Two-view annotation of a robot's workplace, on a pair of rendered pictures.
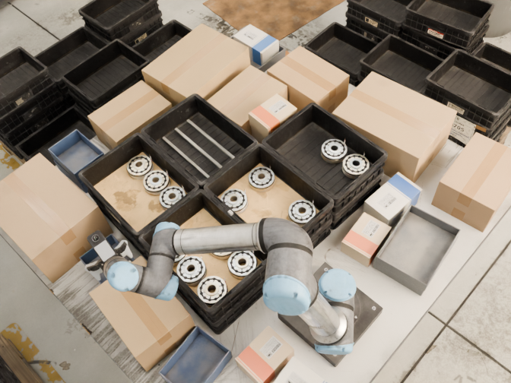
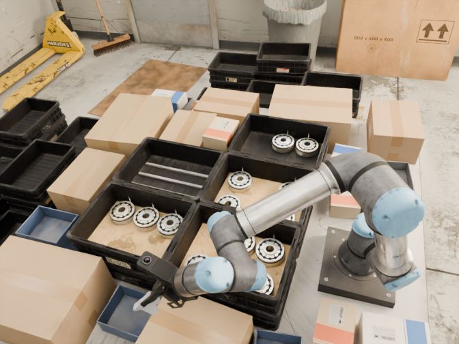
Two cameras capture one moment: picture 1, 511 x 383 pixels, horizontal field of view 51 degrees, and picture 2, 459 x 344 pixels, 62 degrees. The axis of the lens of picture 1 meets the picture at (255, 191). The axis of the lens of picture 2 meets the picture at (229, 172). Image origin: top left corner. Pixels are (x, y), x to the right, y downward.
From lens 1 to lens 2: 0.78 m
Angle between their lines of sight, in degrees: 21
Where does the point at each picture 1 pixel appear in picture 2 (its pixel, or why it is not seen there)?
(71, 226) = (81, 287)
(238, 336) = (294, 323)
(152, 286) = (245, 274)
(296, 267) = (397, 179)
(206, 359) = not seen: outside the picture
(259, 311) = (298, 293)
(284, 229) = (357, 155)
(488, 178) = (403, 121)
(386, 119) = (309, 108)
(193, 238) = (261, 209)
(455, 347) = not seen: hidden behind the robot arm
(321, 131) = (262, 134)
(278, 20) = not seen: hidden behind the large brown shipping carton
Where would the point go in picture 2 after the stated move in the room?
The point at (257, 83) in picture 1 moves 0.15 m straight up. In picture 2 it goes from (191, 119) to (186, 93)
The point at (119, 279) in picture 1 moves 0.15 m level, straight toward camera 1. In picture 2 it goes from (216, 275) to (282, 302)
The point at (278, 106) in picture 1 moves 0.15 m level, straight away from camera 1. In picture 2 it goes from (223, 123) to (210, 108)
